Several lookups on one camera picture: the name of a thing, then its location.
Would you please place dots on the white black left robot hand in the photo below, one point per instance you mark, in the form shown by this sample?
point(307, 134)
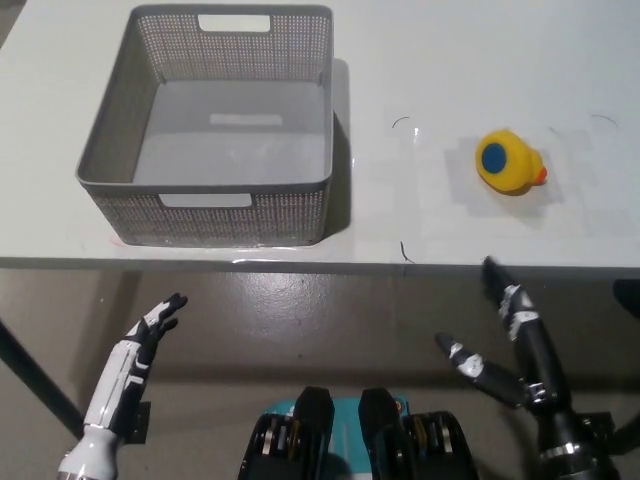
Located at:
point(122, 372)

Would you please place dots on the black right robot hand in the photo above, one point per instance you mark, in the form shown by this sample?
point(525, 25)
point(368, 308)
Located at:
point(542, 365)

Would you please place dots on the yellow rubber duck toy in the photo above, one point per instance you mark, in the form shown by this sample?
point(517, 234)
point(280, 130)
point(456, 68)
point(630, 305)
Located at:
point(517, 165)

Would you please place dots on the black table foot pad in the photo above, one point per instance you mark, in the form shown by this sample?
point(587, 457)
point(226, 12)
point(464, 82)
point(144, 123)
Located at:
point(142, 422)
point(600, 425)

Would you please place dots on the black table leg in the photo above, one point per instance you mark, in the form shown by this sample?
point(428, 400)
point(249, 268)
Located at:
point(35, 377)
point(627, 297)

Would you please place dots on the black teal robot body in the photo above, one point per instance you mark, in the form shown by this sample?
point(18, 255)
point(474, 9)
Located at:
point(310, 420)

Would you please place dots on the grey perforated plastic basket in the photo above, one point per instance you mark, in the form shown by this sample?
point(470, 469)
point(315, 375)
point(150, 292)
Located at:
point(210, 130)

